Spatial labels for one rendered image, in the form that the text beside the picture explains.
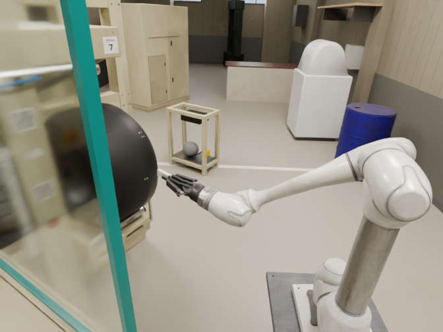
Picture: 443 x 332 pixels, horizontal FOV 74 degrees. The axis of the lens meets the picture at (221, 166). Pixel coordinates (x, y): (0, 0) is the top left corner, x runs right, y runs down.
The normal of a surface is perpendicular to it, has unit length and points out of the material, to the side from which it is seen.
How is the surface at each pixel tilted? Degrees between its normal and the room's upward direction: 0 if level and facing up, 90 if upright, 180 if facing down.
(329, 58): 90
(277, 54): 90
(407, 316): 0
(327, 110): 90
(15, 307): 0
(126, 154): 61
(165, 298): 0
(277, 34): 90
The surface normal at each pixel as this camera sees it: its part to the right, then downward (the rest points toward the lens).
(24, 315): 0.04, -0.89
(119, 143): 0.67, -0.37
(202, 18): -0.03, 0.46
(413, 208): -0.20, 0.34
